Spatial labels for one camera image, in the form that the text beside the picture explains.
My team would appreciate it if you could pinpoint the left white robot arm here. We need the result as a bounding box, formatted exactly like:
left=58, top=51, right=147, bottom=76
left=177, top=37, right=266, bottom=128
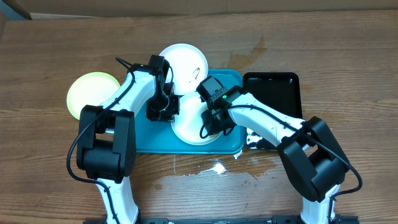
left=67, top=60, right=179, bottom=223

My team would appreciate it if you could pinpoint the white plate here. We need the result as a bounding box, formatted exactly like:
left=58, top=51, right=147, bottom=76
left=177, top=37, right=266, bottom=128
left=159, top=44, right=209, bottom=95
left=172, top=92, right=217, bottom=146

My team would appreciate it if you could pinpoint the black water tray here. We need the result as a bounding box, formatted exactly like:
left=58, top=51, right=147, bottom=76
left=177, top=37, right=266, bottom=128
left=243, top=72, right=304, bottom=151

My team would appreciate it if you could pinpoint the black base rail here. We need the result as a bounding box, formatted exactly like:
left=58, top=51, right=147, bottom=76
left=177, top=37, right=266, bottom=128
left=82, top=215, right=360, bottom=224

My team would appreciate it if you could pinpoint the yellow plate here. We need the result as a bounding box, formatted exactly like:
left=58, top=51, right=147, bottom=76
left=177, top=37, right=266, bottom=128
left=66, top=72, right=120, bottom=120

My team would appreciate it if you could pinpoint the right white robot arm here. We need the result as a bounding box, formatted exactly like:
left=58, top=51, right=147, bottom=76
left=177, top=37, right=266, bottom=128
left=197, top=85, right=352, bottom=223

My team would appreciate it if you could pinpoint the teal plastic tray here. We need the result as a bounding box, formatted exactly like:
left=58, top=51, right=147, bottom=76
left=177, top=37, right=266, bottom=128
left=135, top=69, right=244, bottom=154

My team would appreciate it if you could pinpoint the green yellow sponge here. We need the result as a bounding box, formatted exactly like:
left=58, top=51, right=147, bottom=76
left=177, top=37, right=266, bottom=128
left=208, top=131, right=223, bottom=138

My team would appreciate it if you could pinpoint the cardboard backdrop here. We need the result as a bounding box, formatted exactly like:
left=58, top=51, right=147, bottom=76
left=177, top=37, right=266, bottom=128
left=4, top=0, right=397, bottom=17

